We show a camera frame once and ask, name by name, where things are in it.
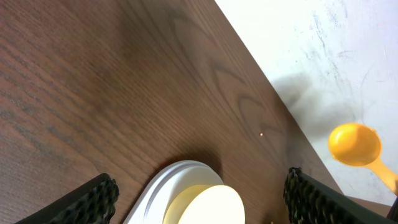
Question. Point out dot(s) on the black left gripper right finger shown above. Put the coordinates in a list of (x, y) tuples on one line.
[(311, 202)]

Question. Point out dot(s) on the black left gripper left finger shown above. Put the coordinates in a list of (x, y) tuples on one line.
[(91, 203)]

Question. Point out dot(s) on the pale yellow bowl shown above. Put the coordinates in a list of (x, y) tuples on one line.
[(206, 204)]

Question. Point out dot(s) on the yellow plastic measuring scoop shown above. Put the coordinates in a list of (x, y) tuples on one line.
[(357, 145)]

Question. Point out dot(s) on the white digital kitchen scale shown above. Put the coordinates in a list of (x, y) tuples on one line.
[(159, 193)]

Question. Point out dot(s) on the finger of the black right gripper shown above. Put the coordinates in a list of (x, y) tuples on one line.
[(393, 212)]

